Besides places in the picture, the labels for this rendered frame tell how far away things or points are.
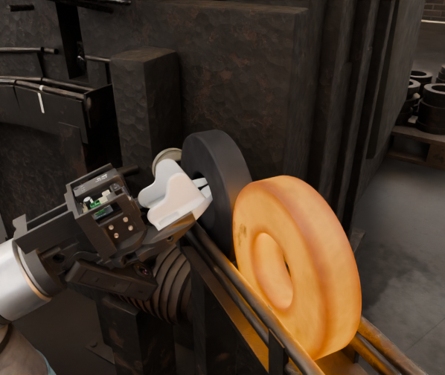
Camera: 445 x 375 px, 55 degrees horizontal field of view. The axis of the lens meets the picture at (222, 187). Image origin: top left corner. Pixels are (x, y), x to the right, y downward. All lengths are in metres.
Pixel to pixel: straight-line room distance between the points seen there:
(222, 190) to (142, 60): 0.35
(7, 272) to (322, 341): 0.29
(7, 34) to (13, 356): 0.79
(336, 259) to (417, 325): 1.11
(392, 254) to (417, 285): 0.16
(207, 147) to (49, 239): 0.18
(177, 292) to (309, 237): 0.39
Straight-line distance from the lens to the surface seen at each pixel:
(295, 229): 0.31
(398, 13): 1.47
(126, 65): 0.73
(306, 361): 0.33
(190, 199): 0.46
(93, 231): 0.43
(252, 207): 0.37
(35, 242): 0.45
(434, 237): 1.79
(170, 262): 0.68
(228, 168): 0.43
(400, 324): 1.40
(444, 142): 2.25
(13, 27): 1.11
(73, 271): 0.47
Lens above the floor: 0.96
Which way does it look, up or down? 30 degrees down
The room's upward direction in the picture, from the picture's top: straight up
